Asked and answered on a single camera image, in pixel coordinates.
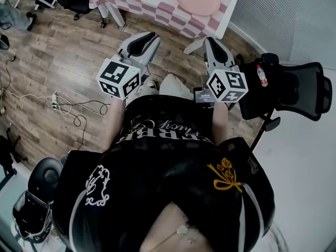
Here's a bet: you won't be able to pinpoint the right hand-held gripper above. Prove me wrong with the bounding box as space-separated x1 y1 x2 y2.
204 36 249 111

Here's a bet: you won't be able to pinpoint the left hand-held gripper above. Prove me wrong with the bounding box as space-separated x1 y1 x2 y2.
96 31 161 101

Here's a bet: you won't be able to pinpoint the person's right forearm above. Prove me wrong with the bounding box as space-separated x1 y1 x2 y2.
211 101 229 144

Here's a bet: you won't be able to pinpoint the person's left forearm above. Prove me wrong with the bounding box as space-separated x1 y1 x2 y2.
103 97 127 152

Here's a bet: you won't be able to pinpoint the small black screen device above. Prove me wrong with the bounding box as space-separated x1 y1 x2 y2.
193 87 216 108

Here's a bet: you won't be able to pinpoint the pink checked tablecloth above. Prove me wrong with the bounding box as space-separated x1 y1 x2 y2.
89 0 241 39

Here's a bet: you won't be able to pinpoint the clear bottle red label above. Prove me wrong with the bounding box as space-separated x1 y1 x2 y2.
256 64 269 88

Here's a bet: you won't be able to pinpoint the person's light trousers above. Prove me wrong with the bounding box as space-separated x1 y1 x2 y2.
159 73 194 101

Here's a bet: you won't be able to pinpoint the black mesh office chair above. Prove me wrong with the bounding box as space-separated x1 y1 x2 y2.
237 52 333 152

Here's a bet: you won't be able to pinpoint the grey bag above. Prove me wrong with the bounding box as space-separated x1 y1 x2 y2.
0 4 36 33

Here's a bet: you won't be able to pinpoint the person's black printed shirt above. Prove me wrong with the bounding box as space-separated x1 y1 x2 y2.
51 94 276 252

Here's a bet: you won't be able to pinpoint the black round padded seat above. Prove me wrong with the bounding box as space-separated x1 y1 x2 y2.
28 157 64 202

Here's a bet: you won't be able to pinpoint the black metal stand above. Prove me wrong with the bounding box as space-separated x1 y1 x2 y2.
0 127 27 184

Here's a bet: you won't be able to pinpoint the black bag white trim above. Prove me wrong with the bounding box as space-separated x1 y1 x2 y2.
12 190 54 244

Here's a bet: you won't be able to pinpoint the black cable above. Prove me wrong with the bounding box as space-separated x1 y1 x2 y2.
54 100 111 152

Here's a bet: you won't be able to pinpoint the white cable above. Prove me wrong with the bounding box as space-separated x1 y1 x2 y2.
0 87 73 116

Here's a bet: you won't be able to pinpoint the necklace pendant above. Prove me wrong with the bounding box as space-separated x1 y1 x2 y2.
176 224 196 244

